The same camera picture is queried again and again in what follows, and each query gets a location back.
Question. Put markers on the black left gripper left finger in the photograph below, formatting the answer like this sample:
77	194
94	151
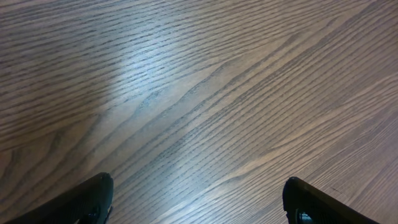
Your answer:
88	202

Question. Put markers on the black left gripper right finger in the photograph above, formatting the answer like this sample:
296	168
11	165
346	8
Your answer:
305	204

